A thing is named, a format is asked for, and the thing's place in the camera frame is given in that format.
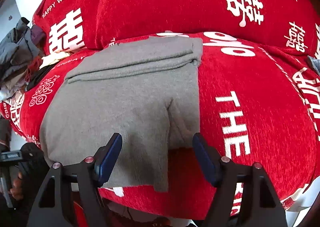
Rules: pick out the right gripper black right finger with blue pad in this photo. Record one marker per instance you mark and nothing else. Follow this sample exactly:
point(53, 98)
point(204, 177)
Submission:
point(245, 195)

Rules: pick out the grey knit garment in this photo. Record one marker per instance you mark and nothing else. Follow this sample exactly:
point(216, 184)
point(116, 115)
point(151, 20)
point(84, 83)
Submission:
point(146, 90)

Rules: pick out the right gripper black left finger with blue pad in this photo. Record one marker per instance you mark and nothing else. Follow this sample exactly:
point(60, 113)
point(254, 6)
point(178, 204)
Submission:
point(53, 205)

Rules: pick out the red bedspread white lettering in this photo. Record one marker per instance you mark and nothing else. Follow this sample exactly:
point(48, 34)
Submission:
point(257, 104)

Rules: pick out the red folded quilt white characters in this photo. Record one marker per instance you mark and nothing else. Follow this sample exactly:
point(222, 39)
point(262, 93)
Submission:
point(73, 24)

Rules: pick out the grey clothes pile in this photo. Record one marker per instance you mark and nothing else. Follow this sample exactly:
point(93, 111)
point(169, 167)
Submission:
point(19, 48)

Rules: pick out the cream cloth beside quilt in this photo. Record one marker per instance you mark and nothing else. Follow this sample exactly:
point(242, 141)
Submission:
point(53, 58)

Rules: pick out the person's left hand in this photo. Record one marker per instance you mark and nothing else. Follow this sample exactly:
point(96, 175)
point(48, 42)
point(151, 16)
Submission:
point(16, 190)

